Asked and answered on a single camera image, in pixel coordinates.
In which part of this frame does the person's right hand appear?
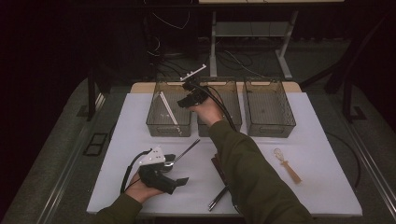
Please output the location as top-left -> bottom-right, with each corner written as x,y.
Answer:
188,98 -> 225,127

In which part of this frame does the black floor cable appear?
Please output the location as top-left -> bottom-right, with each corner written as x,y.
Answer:
324,131 -> 365,198

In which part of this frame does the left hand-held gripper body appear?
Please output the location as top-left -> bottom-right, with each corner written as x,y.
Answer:
137,146 -> 178,196

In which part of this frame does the metal spoon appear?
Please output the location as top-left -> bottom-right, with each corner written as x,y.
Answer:
163,138 -> 202,168

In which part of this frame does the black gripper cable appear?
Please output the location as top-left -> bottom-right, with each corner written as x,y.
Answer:
120,148 -> 152,194
199,84 -> 238,132

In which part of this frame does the white metal desk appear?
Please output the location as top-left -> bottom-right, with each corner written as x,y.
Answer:
198,0 -> 346,80

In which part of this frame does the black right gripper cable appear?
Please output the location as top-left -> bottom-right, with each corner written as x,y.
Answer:
199,84 -> 238,132

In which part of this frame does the wooden-handled knife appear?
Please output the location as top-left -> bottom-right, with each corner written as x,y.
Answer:
214,153 -> 226,175

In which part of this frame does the white chopstick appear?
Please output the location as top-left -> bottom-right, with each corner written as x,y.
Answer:
159,91 -> 183,136
160,91 -> 183,135

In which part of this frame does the metal chopstick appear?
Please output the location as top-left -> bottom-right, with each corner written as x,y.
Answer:
207,185 -> 229,210
209,186 -> 231,213

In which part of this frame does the person's left hand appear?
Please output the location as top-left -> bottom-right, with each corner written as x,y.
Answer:
124,172 -> 164,205

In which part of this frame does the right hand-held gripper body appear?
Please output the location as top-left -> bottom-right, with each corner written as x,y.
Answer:
179,63 -> 209,105

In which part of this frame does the white table mat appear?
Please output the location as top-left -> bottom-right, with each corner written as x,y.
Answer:
86,91 -> 364,217

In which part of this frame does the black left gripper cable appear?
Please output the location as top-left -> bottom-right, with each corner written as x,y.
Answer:
120,148 -> 152,194

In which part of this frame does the wooden-handled fork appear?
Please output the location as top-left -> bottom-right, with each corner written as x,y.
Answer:
210,157 -> 229,188

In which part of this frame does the black floor frame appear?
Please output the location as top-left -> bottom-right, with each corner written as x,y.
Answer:
82,132 -> 109,158

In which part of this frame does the smoky clear plastic bin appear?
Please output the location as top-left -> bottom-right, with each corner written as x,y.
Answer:
242,77 -> 297,139
196,77 -> 243,138
146,77 -> 194,138

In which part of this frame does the tangle of floor cables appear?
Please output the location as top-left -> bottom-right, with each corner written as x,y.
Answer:
145,36 -> 291,79

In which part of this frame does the aluminium floor rail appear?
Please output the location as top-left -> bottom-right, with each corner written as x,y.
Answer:
36,92 -> 107,224
341,120 -> 396,217

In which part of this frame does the black metal stand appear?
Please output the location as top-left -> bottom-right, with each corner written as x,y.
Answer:
342,74 -> 369,123
86,66 -> 112,122

